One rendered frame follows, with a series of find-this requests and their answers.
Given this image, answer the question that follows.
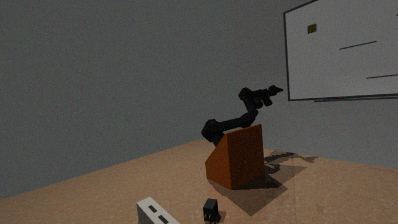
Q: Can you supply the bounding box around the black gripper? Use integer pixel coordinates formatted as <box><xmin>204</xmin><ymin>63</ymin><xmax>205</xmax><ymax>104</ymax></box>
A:
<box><xmin>258</xmin><ymin>85</ymin><xmax>283</xmax><ymax>99</ymax></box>

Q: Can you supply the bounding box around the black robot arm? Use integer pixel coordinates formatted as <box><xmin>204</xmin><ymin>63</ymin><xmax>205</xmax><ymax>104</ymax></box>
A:
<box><xmin>201</xmin><ymin>87</ymin><xmax>273</xmax><ymax>147</ymax></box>

